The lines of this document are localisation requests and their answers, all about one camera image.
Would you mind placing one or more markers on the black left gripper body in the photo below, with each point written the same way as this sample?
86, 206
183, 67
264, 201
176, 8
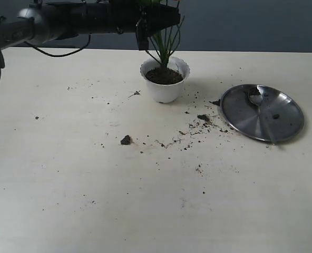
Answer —
148, 18

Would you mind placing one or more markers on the red artificial anthurium flower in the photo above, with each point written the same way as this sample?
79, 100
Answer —
164, 42

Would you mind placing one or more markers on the metal spoon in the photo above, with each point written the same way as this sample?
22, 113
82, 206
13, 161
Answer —
256, 98

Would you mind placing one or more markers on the robot arm left grey black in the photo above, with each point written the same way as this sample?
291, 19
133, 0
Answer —
44, 22

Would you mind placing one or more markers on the white plastic flower pot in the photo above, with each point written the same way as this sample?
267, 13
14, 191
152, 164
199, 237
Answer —
165, 93

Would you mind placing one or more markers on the soil clump near plate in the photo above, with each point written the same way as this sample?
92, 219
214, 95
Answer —
204, 117

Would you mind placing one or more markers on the dark soil clump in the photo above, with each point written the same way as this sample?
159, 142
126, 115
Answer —
126, 140

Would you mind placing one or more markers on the round steel plate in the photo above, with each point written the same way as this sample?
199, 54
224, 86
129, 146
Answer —
283, 115

